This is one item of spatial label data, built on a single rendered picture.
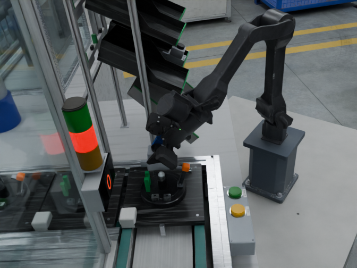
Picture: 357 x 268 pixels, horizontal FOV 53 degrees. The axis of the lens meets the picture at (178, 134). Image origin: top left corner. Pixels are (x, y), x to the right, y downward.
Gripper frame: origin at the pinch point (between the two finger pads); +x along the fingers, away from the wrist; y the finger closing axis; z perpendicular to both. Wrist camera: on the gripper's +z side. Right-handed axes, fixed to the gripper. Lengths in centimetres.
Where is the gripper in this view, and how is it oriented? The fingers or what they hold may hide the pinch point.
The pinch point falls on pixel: (155, 150)
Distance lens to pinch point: 100.7
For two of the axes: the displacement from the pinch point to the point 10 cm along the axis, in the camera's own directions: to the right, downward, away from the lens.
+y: -0.2, 6.0, -8.0
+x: -6.7, 5.9, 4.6
